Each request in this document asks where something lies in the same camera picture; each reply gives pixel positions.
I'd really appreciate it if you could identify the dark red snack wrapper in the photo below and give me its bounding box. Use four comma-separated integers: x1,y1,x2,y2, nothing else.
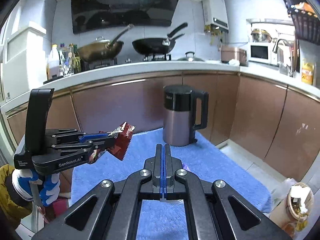
88,121,136,164

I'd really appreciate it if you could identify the beige trash bin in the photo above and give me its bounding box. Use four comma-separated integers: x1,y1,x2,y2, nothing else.
270,182,314,231

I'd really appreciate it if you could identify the chrome kitchen faucet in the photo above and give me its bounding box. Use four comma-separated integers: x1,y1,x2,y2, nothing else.
272,38,293,67

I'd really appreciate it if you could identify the blue white gloved hand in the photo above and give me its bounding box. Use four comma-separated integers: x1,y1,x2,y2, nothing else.
11,169,60,206

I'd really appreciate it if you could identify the oil bottle with yellow cap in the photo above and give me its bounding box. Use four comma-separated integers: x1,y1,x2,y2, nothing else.
47,44,60,80

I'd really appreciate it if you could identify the steel black electric kettle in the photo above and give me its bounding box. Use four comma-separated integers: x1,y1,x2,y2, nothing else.
163,85,209,147

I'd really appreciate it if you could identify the black frying pan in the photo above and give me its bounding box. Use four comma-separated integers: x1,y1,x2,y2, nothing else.
132,22,188,56

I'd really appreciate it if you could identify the glass pot lid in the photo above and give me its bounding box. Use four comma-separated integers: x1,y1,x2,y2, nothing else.
178,51,204,62

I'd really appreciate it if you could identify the black range hood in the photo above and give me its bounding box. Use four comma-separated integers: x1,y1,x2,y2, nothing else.
71,0,178,34

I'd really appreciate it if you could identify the brown rice cooker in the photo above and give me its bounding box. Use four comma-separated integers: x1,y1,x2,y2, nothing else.
220,45,247,66

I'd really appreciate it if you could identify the white microwave oven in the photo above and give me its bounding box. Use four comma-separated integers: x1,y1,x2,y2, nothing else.
247,42,277,66

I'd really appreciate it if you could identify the yellow detergent bag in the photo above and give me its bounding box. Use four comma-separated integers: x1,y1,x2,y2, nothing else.
301,60,315,85

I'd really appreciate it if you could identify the white gas water heater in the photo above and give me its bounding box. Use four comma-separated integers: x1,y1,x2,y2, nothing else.
202,0,229,33

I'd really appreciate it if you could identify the brass wok with handle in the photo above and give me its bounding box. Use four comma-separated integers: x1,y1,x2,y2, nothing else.
78,24,135,62

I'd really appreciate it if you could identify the black wall dish rack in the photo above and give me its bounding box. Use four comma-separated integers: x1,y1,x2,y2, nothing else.
283,0,319,46

